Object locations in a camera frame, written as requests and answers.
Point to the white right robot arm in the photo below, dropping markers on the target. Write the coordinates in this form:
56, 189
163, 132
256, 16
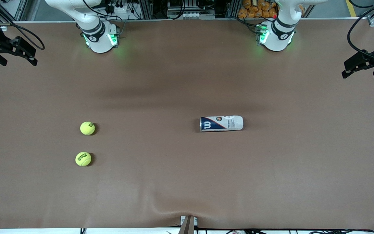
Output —
97, 39

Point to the orange packets pile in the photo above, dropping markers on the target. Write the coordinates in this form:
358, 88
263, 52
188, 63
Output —
256, 9

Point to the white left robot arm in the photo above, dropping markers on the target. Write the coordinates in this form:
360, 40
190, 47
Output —
278, 35

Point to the white blue tennis ball can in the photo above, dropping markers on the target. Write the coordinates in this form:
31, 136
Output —
226, 123

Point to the white power strip black plugs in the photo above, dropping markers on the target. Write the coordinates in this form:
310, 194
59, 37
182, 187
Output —
118, 8

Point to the aluminium frame struts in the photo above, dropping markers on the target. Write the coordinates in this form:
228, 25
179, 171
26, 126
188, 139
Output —
20, 11

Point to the brown table mat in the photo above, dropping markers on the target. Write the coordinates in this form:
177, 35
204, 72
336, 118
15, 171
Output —
187, 169

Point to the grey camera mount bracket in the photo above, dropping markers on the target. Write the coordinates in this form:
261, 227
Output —
188, 226

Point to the white socket strip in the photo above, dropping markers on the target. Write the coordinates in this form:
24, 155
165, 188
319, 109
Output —
192, 15

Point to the aluminium frame post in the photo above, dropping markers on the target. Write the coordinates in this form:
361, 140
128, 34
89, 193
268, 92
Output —
233, 8
146, 8

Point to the yellow tennis ball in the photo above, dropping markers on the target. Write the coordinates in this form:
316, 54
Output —
87, 128
83, 159

